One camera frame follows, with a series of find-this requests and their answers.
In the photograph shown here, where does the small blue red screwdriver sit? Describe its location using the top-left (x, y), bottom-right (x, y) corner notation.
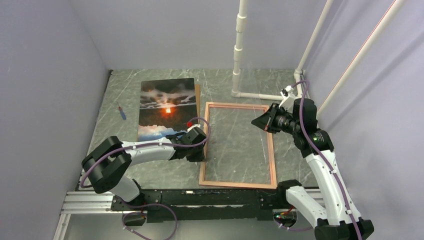
top-left (118, 106), bottom-right (127, 120)

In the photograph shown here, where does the sunset landscape photo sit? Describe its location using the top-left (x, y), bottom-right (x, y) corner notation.
top-left (137, 77), bottom-right (195, 142)

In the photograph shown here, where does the white pvc pipe stand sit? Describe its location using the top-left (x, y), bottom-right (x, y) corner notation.
top-left (231, 0), bottom-right (406, 116)

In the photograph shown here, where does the clear acrylic sheet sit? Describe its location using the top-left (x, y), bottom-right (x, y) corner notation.
top-left (211, 62), bottom-right (286, 160)

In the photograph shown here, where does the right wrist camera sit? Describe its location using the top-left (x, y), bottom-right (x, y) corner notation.
top-left (279, 85), bottom-right (298, 112)

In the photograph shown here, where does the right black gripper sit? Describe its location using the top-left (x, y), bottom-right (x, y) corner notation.
top-left (251, 102), bottom-right (301, 135)

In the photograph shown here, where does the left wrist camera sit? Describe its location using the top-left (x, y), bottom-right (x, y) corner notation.
top-left (187, 121), bottom-right (201, 132)

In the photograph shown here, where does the brown backing board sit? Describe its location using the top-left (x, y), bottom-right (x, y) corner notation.
top-left (136, 83), bottom-right (202, 143)

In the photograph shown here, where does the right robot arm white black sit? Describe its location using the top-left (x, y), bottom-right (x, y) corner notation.
top-left (251, 98), bottom-right (375, 240)

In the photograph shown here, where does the aluminium extrusion rail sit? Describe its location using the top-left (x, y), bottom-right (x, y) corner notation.
top-left (52, 188), bottom-right (332, 240)

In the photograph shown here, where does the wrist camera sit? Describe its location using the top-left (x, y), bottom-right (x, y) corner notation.
top-left (187, 121), bottom-right (201, 132)
top-left (279, 85), bottom-right (298, 112)

